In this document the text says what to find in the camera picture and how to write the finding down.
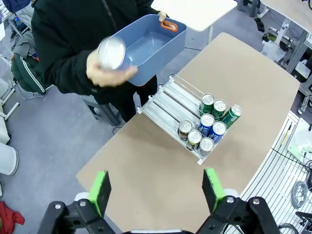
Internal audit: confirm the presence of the blue bin with orange handles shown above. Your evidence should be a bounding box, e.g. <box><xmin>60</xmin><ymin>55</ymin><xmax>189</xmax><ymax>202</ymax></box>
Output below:
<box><xmin>107</xmin><ymin>14</ymin><xmax>188</xmax><ymax>87</ymax></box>

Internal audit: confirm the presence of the person's right hand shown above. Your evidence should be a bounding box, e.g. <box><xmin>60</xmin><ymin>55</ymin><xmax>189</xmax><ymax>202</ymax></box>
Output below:
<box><xmin>86</xmin><ymin>50</ymin><xmax>138</xmax><ymax>88</ymax></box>

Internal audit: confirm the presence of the white and green device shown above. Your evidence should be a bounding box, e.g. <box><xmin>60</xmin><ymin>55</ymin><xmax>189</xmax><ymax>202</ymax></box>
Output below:
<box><xmin>287</xmin><ymin>118</ymin><xmax>312</xmax><ymax>161</ymax></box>

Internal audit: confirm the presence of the grey step stool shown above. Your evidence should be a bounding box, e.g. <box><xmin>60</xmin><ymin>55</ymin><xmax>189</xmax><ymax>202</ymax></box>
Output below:
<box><xmin>82</xmin><ymin>94</ymin><xmax>122</xmax><ymax>127</ymax></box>

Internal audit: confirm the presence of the grey garment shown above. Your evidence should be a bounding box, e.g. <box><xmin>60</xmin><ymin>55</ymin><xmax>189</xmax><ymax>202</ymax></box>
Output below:
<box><xmin>12</xmin><ymin>31</ymin><xmax>39</xmax><ymax>59</ymax></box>

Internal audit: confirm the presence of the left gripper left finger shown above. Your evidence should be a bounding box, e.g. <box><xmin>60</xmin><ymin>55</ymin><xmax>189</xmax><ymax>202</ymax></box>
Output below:
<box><xmin>36</xmin><ymin>170</ymin><xmax>115</xmax><ymax>234</ymax></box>

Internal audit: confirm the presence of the green beverage can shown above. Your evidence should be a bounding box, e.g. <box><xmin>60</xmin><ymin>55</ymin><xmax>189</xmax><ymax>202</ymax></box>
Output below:
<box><xmin>220</xmin><ymin>104</ymin><xmax>243</xmax><ymax>130</ymax></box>
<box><xmin>199</xmin><ymin>93</ymin><xmax>215</xmax><ymax>117</ymax></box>
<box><xmin>211</xmin><ymin>98</ymin><xmax>228</xmax><ymax>121</ymax></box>

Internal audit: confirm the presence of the large white table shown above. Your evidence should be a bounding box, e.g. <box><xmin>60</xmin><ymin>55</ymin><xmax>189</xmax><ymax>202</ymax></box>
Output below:
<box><xmin>150</xmin><ymin>0</ymin><xmax>238</xmax><ymax>47</ymax></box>

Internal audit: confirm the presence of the beige workbench top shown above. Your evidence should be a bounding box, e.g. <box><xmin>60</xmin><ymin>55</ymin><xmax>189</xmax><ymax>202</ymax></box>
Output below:
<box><xmin>260</xmin><ymin>0</ymin><xmax>312</xmax><ymax>27</ymax></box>

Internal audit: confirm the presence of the grey cable coil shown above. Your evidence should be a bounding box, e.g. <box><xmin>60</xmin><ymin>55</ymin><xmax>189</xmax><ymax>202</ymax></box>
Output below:
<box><xmin>291</xmin><ymin>180</ymin><xmax>309</xmax><ymax>210</ymax></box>

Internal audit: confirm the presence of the person's left forearm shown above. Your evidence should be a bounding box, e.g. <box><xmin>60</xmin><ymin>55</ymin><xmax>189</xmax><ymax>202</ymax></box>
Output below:
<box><xmin>133</xmin><ymin>0</ymin><xmax>163</xmax><ymax>18</ymax></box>

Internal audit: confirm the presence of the blue beverage can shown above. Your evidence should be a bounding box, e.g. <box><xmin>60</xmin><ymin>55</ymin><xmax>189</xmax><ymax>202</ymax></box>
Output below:
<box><xmin>209</xmin><ymin>121</ymin><xmax>227</xmax><ymax>144</ymax></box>
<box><xmin>198</xmin><ymin>113</ymin><xmax>215</xmax><ymax>137</ymax></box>

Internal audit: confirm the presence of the silver-ended beverage can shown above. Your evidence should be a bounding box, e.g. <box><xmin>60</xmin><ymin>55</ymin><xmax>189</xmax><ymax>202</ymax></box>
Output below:
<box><xmin>97</xmin><ymin>36</ymin><xmax>127</xmax><ymax>72</ymax></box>

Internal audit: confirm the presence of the person's right forearm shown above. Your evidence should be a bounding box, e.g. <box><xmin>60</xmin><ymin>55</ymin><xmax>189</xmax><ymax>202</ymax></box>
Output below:
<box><xmin>46</xmin><ymin>47</ymin><xmax>98</xmax><ymax>96</ymax></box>

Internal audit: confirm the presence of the person in black jacket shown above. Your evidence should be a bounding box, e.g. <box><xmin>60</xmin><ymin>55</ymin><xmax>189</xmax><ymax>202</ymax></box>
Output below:
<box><xmin>31</xmin><ymin>0</ymin><xmax>169</xmax><ymax>122</ymax></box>

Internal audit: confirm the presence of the white slatted platform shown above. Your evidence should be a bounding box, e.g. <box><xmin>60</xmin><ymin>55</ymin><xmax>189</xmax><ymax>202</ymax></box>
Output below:
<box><xmin>224</xmin><ymin>111</ymin><xmax>312</xmax><ymax>234</ymax></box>

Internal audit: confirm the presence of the aluminium profile frame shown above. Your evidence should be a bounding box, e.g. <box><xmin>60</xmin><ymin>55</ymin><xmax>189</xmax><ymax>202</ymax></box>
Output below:
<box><xmin>280</xmin><ymin>14</ymin><xmax>312</xmax><ymax>115</ymax></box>

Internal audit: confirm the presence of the dark green striped jacket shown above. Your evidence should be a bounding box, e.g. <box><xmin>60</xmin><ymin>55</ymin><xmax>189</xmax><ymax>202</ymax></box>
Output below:
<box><xmin>11</xmin><ymin>53</ymin><xmax>53</xmax><ymax>96</ymax></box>

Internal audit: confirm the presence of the red cloth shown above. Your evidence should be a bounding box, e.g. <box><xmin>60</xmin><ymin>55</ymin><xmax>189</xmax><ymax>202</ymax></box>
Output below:
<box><xmin>0</xmin><ymin>201</ymin><xmax>26</xmax><ymax>234</ymax></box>

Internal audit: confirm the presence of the white wire can dispenser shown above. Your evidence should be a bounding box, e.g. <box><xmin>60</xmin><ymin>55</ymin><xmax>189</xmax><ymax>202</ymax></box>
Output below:
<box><xmin>136</xmin><ymin>74</ymin><xmax>234</xmax><ymax>166</ymax></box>

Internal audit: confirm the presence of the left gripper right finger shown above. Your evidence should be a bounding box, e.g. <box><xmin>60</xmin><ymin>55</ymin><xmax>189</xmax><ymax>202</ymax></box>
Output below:
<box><xmin>194</xmin><ymin>167</ymin><xmax>281</xmax><ymax>234</ymax></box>

